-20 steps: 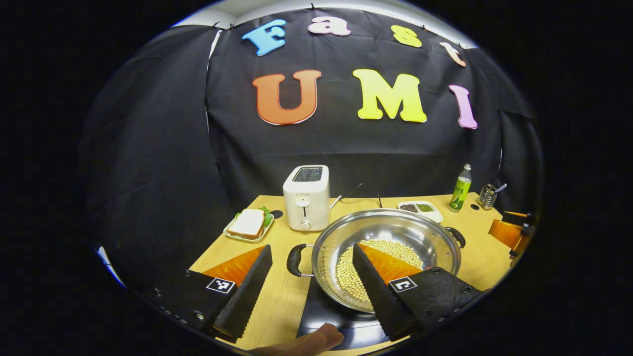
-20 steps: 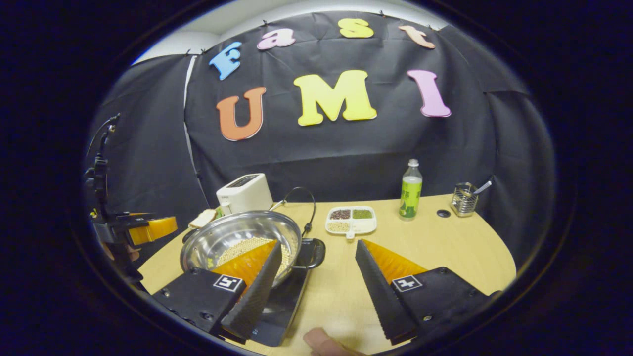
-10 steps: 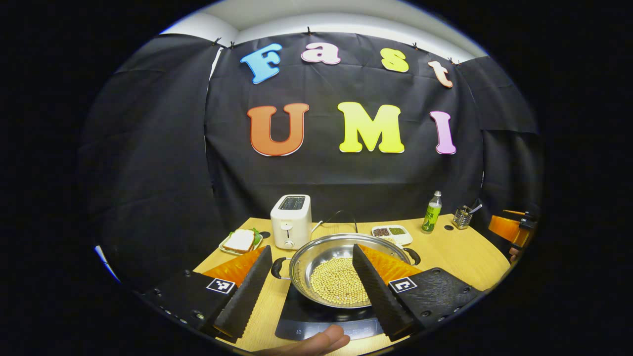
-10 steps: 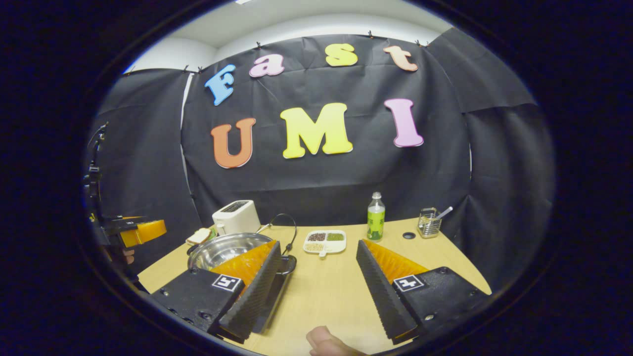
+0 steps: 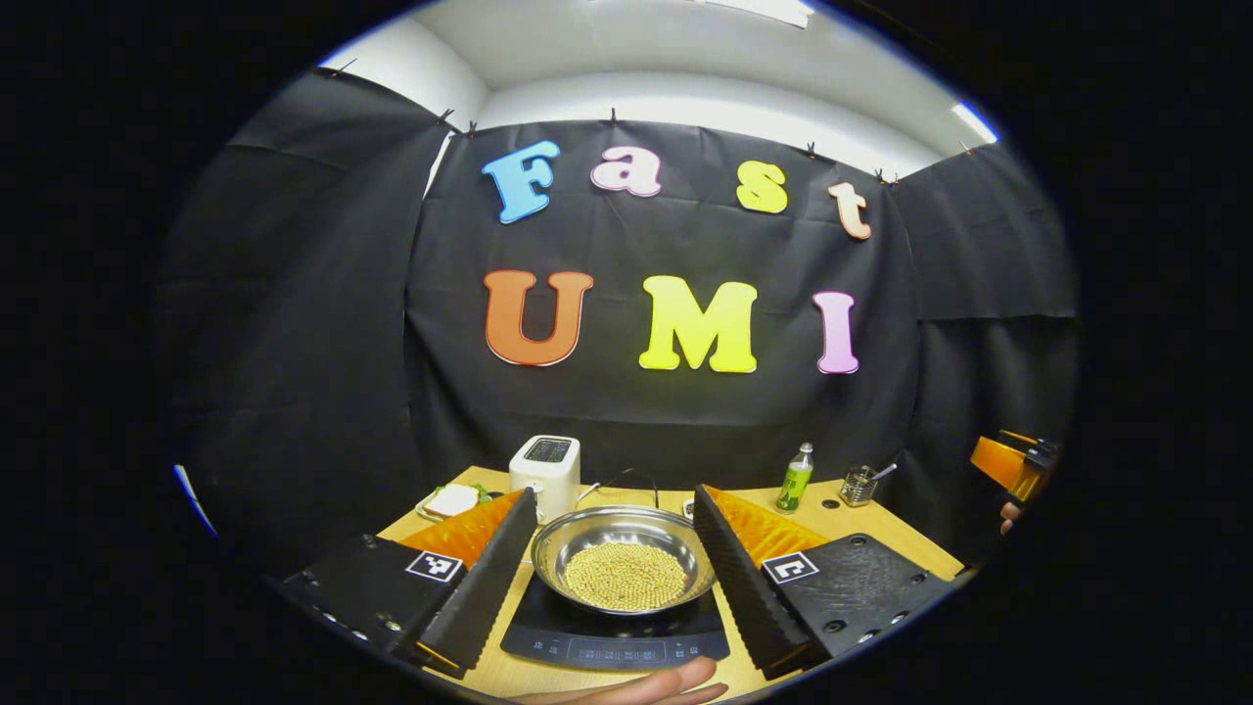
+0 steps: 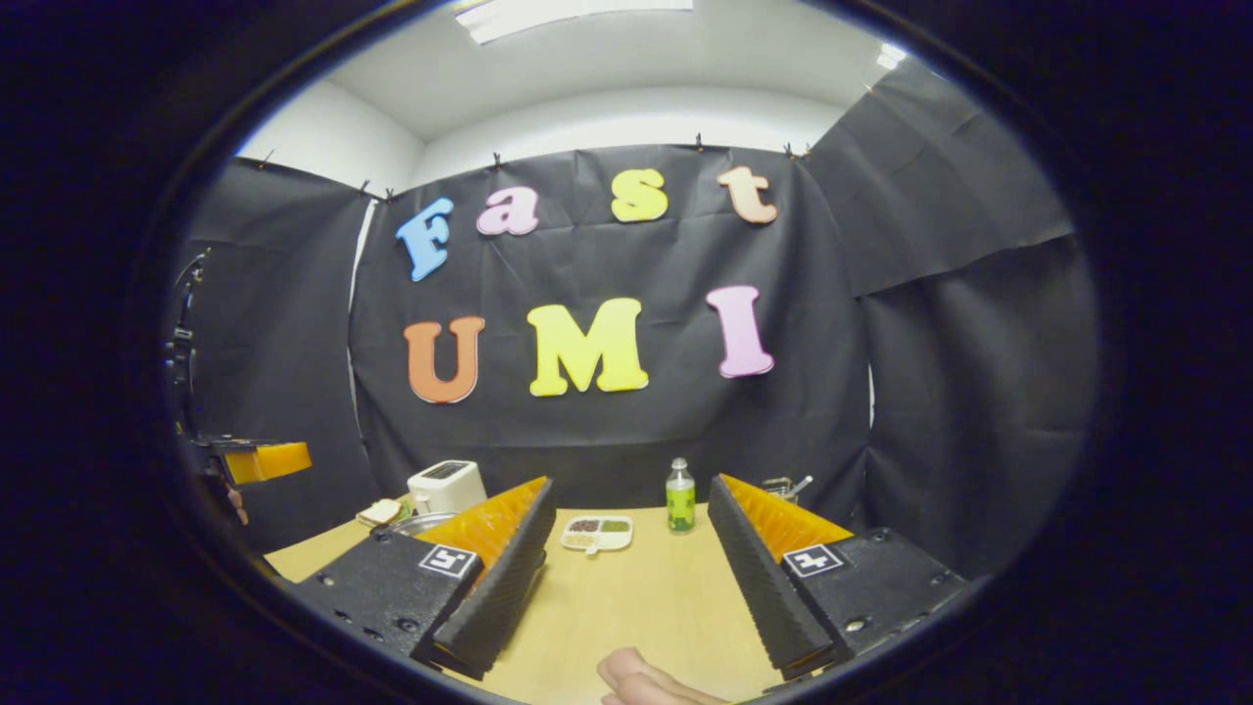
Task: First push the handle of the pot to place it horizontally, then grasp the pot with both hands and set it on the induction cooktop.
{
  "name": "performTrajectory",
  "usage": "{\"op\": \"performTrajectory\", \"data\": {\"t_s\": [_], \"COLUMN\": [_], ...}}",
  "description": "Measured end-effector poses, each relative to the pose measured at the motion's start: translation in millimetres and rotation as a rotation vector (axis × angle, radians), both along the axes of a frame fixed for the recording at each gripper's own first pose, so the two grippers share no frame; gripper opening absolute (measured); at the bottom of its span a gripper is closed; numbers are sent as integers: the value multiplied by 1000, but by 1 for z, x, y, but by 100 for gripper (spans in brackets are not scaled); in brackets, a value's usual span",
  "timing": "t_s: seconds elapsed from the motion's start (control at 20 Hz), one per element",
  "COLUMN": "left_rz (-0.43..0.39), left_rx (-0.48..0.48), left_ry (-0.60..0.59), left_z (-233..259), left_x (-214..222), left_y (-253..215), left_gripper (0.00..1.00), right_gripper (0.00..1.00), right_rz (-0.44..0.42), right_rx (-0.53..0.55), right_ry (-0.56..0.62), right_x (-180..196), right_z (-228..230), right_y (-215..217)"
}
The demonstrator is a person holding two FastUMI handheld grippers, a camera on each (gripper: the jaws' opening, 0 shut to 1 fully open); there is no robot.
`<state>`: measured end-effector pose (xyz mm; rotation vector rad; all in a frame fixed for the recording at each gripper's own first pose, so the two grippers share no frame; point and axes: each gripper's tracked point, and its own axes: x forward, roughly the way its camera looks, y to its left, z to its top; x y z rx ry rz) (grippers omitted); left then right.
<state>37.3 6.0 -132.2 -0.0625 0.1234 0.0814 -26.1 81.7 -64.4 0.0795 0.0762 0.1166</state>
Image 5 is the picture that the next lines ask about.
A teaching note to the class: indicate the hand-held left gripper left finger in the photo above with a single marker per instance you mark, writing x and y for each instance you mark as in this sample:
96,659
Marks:
494,583

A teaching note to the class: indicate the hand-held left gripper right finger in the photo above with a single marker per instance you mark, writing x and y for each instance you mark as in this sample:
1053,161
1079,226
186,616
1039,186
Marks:
744,583

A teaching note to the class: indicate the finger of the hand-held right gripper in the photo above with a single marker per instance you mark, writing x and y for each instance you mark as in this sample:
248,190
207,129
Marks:
1018,435
1003,465

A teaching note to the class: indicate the pile of soybeans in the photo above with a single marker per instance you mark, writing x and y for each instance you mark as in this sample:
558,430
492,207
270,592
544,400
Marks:
626,576

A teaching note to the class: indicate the black induction cooktop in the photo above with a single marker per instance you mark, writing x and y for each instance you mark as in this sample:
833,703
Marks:
607,646

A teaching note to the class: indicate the sandwich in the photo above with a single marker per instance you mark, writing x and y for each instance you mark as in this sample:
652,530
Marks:
452,500

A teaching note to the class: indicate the small plate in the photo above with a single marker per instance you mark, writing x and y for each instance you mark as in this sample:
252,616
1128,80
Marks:
423,511

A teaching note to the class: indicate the green label plastic bottle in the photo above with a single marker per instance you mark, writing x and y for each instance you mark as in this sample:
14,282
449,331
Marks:
795,485

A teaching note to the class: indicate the metal spoon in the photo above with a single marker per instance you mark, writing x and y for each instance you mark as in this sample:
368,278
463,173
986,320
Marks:
886,471

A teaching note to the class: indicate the white toaster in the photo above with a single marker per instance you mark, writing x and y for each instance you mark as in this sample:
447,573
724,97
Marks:
545,475

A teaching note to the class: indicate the black backdrop cloth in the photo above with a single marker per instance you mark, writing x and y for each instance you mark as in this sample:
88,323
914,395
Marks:
666,421

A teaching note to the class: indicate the small ceiling light panel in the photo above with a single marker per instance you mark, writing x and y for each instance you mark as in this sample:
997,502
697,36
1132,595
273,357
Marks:
975,122

